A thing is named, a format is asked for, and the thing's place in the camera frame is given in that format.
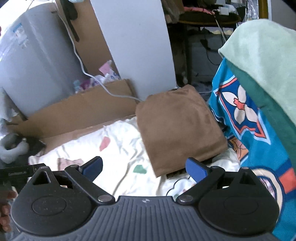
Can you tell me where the person left hand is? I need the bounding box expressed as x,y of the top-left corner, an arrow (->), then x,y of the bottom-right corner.
1,190 -> 18,232

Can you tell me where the purple white package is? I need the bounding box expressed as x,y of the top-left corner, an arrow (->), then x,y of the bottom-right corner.
73,60 -> 121,93

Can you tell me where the cream cartoon print blanket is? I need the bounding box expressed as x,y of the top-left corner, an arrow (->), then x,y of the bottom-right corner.
28,115 -> 242,197

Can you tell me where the grey wrapped mattress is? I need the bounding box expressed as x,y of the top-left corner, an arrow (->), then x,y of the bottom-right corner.
1,3 -> 84,117

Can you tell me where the brown cardboard sheet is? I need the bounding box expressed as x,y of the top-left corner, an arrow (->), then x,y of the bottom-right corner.
6,0 -> 139,153

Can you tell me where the black crumpled garment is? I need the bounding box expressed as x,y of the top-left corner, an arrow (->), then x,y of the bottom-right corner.
25,137 -> 46,156

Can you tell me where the light green cloth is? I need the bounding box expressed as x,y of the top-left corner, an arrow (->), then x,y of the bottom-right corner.
219,19 -> 295,163

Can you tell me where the white cable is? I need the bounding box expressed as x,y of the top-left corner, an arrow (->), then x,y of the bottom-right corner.
55,11 -> 143,103

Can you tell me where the teal patterned blanket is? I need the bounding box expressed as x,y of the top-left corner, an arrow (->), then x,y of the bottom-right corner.
209,59 -> 295,240

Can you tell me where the brown t-shirt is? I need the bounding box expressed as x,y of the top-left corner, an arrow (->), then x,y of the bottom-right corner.
135,85 -> 227,177

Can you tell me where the grey neck pillow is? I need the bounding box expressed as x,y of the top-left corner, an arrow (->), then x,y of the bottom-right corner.
1,133 -> 29,164

